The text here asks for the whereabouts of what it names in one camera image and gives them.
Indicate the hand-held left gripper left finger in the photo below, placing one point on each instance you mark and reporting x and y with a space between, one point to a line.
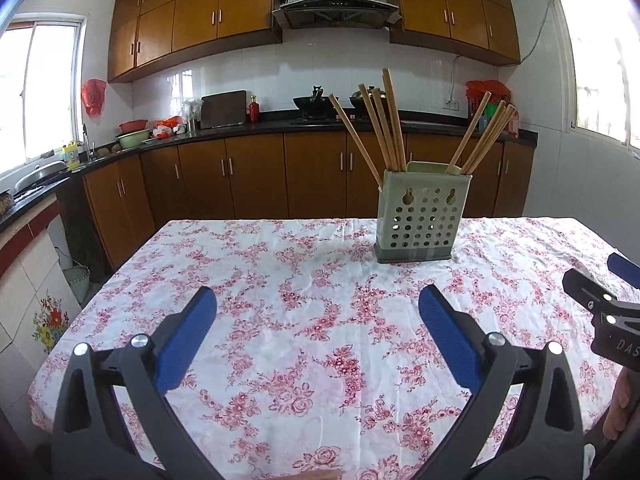
187 340

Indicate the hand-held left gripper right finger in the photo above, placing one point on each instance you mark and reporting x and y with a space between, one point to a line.
447 335

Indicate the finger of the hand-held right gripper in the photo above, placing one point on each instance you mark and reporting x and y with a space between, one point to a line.
625 269
582 285

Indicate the perforated plastic chopstick holder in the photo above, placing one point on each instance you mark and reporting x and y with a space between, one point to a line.
425 220

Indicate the wooden chopstick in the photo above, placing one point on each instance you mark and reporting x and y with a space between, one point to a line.
375 125
470 127
355 140
496 131
482 137
393 110
386 127

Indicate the person's right hand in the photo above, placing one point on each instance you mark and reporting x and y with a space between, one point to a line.
625 405

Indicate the red floral tablecloth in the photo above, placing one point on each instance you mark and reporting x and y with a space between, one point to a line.
300 310

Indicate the woven basket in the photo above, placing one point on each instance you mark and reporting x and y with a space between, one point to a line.
76 282

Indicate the wooden lower kitchen cabinets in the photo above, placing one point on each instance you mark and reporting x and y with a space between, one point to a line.
260 175

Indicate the wooden kitchen cabinets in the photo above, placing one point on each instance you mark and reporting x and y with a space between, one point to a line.
200 15
260 175
450 10

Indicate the green box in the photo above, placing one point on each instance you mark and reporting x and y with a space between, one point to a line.
492 112

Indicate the green basin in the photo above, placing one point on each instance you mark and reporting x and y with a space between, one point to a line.
132 139

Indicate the black kitchen countertop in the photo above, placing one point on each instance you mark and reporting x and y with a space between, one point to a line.
225 132

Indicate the red and white bag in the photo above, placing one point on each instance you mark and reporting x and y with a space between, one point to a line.
169 126

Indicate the yellow bottle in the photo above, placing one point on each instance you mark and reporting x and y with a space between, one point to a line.
71 156

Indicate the red plastic bags on counter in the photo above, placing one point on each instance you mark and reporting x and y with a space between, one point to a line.
482 90

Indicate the red basin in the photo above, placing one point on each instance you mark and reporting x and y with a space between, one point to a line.
133 125

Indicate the grey pan lid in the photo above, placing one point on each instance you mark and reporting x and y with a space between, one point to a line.
40 174

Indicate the steel faucet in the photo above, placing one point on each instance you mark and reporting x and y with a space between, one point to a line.
86 140

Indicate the dark cutting board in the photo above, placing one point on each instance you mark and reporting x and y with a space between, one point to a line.
224 109

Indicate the red bottle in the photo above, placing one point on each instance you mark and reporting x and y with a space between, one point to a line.
254 110

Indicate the black gas stove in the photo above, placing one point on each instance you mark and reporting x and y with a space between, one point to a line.
320 119

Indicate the black wok with lid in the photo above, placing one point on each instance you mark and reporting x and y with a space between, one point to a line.
362 99

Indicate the hanging red plastic bag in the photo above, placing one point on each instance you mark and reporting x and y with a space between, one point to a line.
93 97

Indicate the wooden upper kitchen cabinets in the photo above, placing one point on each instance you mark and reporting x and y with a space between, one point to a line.
450 10
200 15

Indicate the window with white frame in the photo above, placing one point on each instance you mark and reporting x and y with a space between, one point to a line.
45 90
600 60

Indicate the white wall socket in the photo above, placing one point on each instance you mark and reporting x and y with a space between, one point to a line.
451 105

